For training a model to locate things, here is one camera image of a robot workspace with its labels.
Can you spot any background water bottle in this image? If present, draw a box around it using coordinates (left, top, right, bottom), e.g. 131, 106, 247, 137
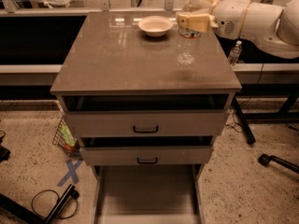
228, 40, 242, 66

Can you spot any top grey drawer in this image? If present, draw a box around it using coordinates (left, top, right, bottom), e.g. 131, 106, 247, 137
62, 94, 231, 138

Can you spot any bottom open drawer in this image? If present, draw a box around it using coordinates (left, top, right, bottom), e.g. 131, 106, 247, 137
91, 164, 206, 224

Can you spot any black stand leg left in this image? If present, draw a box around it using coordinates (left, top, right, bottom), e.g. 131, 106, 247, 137
0, 185, 79, 224

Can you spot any grey drawer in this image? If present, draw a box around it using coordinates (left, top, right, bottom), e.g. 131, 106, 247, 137
80, 136, 213, 166
62, 94, 231, 138

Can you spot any black cable loop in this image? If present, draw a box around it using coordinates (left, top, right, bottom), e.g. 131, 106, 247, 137
31, 189, 80, 220

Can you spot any white bowl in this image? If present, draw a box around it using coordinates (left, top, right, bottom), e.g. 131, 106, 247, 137
138, 16, 173, 37

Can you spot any black table leg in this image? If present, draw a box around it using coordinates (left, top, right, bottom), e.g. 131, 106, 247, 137
232, 97, 256, 145

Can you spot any grey drawer cabinet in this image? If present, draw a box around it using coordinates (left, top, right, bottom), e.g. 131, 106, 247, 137
50, 10, 243, 224

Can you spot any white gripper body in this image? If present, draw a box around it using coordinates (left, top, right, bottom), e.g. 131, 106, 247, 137
213, 0, 250, 40

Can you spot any wire basket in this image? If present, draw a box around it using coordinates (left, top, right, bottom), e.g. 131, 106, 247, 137
52, 119, 80, 157

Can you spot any blue tape cross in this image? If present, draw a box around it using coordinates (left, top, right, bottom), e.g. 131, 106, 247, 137
57, 159, 83, 187

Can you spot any black top drawer handle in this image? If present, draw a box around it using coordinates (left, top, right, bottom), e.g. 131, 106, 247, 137
133, 125, 159, 133

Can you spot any middle grey drawer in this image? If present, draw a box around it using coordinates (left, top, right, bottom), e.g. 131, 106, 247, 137
80, 136, 213, 166

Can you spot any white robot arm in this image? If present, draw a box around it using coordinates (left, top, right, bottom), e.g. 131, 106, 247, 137
176, 0, 299, 59

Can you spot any clear water bottle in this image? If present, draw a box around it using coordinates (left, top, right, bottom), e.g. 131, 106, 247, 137
176, 0, 201, 38

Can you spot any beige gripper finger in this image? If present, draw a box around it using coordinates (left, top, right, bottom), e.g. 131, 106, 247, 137
201, 0, 220, 14
176, 12, 219, 33

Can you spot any green packet in basket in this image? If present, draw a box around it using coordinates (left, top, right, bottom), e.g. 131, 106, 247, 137
60, 124, 77, 147

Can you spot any black chair caster leg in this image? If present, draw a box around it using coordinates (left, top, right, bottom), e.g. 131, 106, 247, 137
258, 154, 299, 174

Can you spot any black drawer handle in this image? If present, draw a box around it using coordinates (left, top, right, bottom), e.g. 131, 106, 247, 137
136, 157, 158, 165
133, 125, 159, 133

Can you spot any black middle drawer handle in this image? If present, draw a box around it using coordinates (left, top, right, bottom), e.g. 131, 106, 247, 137
136, 157, 158, 165

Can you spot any long grey bench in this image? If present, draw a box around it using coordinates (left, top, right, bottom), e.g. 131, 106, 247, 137
0, 63, 299, 86

